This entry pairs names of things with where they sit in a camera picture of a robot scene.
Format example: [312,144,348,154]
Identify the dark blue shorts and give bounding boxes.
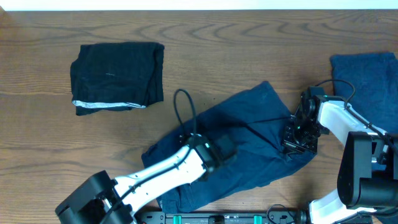
[157,82,315,213]

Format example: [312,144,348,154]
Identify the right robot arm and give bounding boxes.
[282,86,397,223]

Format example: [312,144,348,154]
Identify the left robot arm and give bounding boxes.
[55,134,237,224]

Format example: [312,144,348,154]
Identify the folded black garment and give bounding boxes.
[70,42,165,116]

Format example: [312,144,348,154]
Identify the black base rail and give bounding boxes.
[136,208,310,224]

